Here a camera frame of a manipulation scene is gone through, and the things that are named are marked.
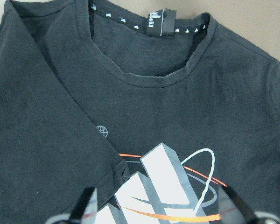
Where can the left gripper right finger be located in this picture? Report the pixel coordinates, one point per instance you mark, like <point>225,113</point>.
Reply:
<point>232,208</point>

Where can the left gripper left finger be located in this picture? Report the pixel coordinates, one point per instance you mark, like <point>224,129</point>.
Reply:
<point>86,208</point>

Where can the black graphic t-shirt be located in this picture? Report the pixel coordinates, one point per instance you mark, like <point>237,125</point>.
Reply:
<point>157,124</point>

